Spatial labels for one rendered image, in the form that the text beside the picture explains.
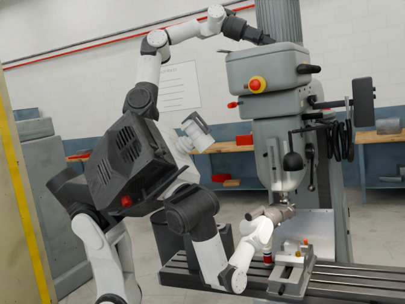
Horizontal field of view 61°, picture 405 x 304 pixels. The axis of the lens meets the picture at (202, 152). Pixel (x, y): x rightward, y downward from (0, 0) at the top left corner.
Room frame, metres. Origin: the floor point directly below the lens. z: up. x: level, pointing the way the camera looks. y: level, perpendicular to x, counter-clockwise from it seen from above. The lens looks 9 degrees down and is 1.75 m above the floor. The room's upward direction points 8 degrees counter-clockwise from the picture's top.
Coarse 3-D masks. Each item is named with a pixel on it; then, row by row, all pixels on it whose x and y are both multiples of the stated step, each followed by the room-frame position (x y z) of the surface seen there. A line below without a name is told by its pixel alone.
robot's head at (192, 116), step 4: (196, 112) 1.14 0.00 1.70; (188, 116) 1.12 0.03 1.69; (192, 116) 1.11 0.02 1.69; (196, 116) 1.14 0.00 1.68; (200, 116) 1.14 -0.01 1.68; (184, 120) 1.13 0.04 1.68; (188, 120) 1.13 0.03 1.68; (196, 120) 1.11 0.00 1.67; (200, 120) 1.14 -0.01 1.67; (184, 124) 1.13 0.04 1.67; (200, 124) 1.11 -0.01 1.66; (204, 124) 1.13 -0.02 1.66; (204, 128) 1.11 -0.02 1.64; (208, 128) 1.13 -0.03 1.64; (204, 132) 1.11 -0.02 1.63; (208, 132) 1.11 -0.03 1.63
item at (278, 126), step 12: (264, 120) 1.35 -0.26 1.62; (276, 120) 1.33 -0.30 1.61; (288, 120) 1.31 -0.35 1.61; (300, 120) 1.37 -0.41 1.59; (252, 132) 1.43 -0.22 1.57; (264, 132) 1.35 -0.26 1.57; (276, 132) 1.33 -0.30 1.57; (300, 132) 1.33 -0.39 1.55; (264, 144) 1.35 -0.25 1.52; (288, 144) 1.31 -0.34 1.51; (300, 144) 1.33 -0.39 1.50; (264, 168) 1.36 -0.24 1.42; (264, 180) 1.37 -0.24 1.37; (288, 180) 1.32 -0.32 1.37; (300, 180) 1.33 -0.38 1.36
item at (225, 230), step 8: (216, 224) 1.60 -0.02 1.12; (224, 224) 1.58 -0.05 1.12; (224, 232) 1.52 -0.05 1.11; (184, 240) 1.56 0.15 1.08; (224, 240) 1.51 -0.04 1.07; (232, 240) 1.60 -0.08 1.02; (192, 248) 1.55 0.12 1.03; (224, 248) 1.51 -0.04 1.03; (232, 248) 1.57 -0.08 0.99; (192, 256) 1.55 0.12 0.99; (192, 264) 1.56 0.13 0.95
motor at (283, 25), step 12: (264, 0) 1.57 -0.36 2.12; (276, 0) 1.55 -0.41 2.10; (288, 0) 1.55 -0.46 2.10; (264, 12) 1.58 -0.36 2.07; (276, 12) 1.55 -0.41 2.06; (288, 12) 1.55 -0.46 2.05; (264, 24) 1.59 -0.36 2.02; (276, 24) 1.55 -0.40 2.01; (288, 24) 1.55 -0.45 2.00; (300, 24) 1.58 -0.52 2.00; (276, 36) 1.55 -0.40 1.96; (288, 36) 1.55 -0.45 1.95; (300, 36) 1.58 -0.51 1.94
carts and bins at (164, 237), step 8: (152, 216) 3.34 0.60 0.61; (160, 216) 3.43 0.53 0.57; (152, 224) 3.16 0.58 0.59; (160, 224) 3.06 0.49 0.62; (160, 232) 3.08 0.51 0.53; (168, 232) 3.05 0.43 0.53; (160, 240) 3.10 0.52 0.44; (168, 240) 3.06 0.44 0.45; (176, 240) 3.05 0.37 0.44; (160, 248) 3.13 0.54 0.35; (168, 248) 3.07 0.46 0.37; (176, 248) 3.05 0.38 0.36; (184, 248) 3.07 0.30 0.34; (160, 256) 3.17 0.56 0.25; (168, 256) 3.08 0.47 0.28
